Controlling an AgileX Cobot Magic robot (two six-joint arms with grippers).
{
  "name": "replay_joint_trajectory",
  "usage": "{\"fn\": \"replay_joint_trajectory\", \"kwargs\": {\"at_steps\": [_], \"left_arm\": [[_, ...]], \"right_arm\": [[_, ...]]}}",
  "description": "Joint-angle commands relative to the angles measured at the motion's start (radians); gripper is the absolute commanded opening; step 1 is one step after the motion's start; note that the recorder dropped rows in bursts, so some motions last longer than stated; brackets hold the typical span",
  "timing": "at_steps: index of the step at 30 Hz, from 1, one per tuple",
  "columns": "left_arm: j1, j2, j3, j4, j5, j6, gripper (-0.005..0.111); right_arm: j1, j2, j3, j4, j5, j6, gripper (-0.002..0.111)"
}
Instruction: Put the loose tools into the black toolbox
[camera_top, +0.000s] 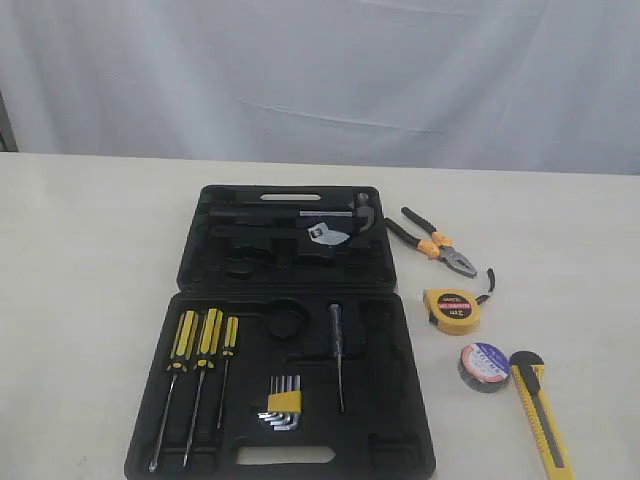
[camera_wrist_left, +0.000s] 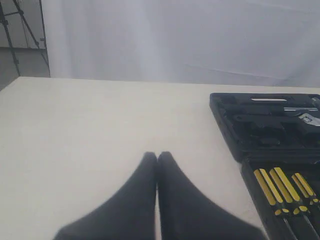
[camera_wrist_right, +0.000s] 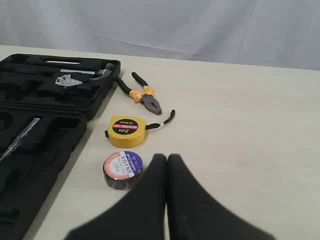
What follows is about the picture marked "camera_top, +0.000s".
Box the adjustable wrench black handle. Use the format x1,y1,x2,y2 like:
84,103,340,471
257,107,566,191
211,222,351,247

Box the middle yellow black screwdriver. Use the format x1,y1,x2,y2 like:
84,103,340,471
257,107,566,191
182,307,223,468

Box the white backdrop cloth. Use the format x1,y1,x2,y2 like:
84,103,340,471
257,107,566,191
1,1,639,174

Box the hex key set yellow holder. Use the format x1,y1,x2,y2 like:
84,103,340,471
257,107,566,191
257,375,303,432

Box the black plastic tool case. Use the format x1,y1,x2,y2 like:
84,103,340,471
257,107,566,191
124,185,436,479

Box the yellow tape measure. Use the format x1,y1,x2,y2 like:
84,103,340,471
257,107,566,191
423,268,496,336

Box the yellow utility knife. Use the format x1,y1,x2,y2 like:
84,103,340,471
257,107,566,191
509,350,575,480

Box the large yellow black screwdriver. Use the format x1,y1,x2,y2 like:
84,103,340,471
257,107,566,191
148,310,199,473

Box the pliers black orange handles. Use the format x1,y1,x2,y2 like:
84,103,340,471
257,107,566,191
385,207,477,278

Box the claw hammer black handle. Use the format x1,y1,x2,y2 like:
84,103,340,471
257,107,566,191
209,192,376,233

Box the small yellow black screwdriver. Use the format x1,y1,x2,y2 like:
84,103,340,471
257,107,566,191
216,316,239,430

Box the black electrical tape roll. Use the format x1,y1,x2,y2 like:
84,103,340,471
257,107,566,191
457,342,510,393

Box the blue test pen screwdriver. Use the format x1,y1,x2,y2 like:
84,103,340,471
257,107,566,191
329,303,345,413

